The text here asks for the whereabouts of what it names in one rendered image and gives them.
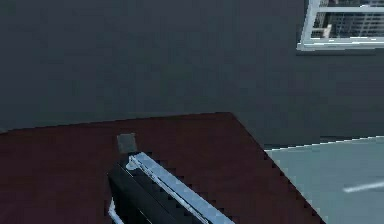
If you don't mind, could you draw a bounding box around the black radio receiver with antenna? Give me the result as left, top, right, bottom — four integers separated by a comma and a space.
107, 151, 236, 224

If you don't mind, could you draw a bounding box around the small grey square block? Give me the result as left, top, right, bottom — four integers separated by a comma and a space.
116, 132, 138, 154

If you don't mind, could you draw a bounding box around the dark red wooden table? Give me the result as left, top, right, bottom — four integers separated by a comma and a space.
0, 112, 327, 224

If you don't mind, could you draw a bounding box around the white framed window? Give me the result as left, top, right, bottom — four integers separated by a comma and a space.
296, 0, 384, 52

